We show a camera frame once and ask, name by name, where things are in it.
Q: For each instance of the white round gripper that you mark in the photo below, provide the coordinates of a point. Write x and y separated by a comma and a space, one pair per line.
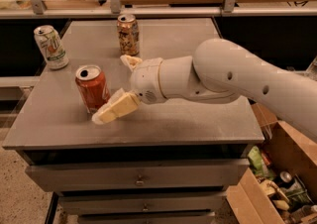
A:
146, 79

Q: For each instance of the red coke can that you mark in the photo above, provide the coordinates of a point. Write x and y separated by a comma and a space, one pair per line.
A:
92, 86

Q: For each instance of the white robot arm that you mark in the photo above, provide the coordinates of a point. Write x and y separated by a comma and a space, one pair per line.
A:
218, 72

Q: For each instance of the orange patterned soda can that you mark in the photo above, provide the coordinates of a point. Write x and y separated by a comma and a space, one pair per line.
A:
128, 34

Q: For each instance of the white green 7up can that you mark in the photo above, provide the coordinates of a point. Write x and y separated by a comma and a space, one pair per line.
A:
50, 46

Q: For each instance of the silver can in box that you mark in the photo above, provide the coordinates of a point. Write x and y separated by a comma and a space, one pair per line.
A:
284, 179

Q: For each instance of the grey drawer cabinet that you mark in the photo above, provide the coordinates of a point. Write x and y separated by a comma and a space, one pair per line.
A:
54, 128

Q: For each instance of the top grey drawer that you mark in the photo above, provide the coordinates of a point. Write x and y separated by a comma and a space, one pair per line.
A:
102, 176

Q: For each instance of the grey drawer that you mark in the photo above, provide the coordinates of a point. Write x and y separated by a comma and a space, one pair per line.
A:
102, 176
191, 217
142, 203

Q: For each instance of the bottom grey drawer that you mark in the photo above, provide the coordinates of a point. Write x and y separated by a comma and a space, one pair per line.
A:
191, 217

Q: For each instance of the middle grey drawer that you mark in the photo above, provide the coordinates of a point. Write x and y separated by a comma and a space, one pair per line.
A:
142, 203

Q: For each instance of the green snack bag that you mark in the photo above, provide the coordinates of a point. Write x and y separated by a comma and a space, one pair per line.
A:
257, 164

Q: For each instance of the cardboard box of snacks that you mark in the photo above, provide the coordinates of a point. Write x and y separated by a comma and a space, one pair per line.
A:
287, 149

